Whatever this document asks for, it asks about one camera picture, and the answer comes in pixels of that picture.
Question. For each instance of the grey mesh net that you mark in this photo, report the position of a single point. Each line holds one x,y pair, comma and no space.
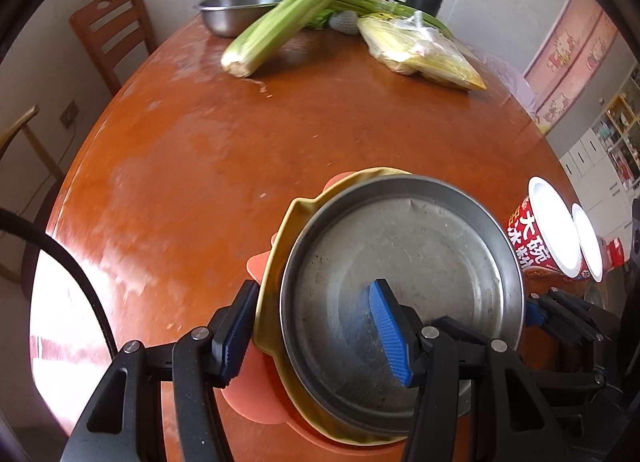
345,21

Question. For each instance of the brown slatted wooden chair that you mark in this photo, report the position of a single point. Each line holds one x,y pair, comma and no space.
120,31

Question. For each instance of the light wooden armchair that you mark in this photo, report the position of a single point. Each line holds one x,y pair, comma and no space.
20,126

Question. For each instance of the steel basin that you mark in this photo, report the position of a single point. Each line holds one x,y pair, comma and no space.
235,11

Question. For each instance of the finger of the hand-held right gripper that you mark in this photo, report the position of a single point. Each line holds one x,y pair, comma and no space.
534,313

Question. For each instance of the pink cartoon cat curtain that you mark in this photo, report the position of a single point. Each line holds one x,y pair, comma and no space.
575,51

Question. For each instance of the thin green celery bunch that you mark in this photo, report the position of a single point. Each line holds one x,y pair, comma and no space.
370,4

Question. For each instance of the orange bear-shaped plate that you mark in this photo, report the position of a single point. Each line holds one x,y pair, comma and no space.
255,402

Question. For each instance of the small red instant noodle bowl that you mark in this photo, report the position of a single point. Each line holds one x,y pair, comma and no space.
590,247

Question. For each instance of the large red instant noodle bowl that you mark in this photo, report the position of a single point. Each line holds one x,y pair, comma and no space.
525,237

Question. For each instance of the pale purple cloth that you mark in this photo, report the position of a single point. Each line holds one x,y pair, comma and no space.
515,86

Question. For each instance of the yellow shell-shaped plate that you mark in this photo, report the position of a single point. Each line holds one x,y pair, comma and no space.
295,227

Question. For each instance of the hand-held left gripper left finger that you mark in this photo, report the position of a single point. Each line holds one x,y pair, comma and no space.
235,342

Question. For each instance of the white shelf cabinet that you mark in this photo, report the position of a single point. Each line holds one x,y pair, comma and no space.
600,151

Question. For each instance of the yellow noodles in plastic bag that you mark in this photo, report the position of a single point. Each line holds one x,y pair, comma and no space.
425,59

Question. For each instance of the thick celery bunch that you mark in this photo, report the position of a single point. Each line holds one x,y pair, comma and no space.
280,21

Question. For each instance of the low wall outlet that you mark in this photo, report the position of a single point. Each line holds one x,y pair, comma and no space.
69,114

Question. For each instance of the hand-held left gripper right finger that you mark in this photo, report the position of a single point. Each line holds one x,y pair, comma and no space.
392,337

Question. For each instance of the red stool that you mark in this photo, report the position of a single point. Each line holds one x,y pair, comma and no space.
614,252

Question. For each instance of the round metal plate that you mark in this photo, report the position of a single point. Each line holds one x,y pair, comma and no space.
425,252

